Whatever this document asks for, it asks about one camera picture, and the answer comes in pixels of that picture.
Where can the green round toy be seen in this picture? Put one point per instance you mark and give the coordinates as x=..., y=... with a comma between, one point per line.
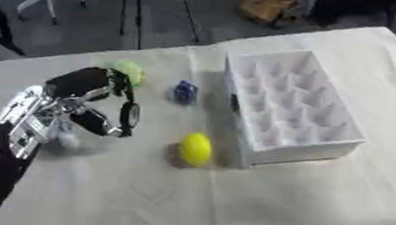
x=130, y=70

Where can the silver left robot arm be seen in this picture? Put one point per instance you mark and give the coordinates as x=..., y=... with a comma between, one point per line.
x=16, y=129

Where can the black tripod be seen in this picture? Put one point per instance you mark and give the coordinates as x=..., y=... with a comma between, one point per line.
x=140, y=9

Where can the blue toy figure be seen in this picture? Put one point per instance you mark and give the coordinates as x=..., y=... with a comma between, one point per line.
x=185, y=92

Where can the tan bag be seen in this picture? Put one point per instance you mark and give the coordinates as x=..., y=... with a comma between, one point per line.
x=269, y=6

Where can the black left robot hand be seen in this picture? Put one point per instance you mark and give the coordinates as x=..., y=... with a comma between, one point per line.
x=77, y=81

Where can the yellow toy lemon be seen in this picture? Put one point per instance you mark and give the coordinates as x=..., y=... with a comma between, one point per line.
x=195, y=149

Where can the white compartment box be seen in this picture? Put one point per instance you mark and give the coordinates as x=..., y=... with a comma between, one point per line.
x=291, y=103

